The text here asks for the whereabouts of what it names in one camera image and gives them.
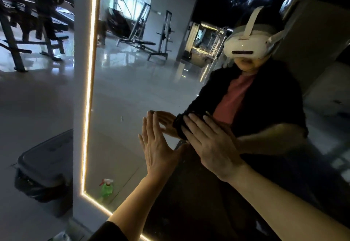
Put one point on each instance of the person's right hand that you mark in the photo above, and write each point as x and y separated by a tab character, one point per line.
216	148

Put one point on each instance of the person's left hand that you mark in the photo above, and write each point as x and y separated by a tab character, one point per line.
158	150

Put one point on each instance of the dark brown cleaning cloth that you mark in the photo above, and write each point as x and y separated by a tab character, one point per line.
179	123

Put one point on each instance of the large wall mirror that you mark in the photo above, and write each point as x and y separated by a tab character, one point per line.
136	85

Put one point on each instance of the person's right forearm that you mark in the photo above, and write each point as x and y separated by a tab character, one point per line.
290	208

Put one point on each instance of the person's left forearm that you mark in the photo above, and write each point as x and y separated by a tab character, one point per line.
142	208

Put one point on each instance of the dark grey plastic bin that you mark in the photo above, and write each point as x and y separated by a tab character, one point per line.
46	167

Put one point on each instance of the black gym weight machine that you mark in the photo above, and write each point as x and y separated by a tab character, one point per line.
33	14

